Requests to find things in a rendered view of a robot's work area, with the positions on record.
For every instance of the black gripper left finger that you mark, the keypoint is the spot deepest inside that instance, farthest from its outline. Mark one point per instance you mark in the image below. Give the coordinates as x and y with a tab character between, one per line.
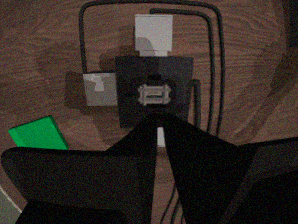
121	177

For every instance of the grey usb socket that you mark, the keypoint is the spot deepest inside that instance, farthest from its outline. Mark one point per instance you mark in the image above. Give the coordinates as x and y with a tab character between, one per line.
154	94

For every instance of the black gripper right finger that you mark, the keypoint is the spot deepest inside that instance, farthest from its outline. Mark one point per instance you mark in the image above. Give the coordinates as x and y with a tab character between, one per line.
213	176

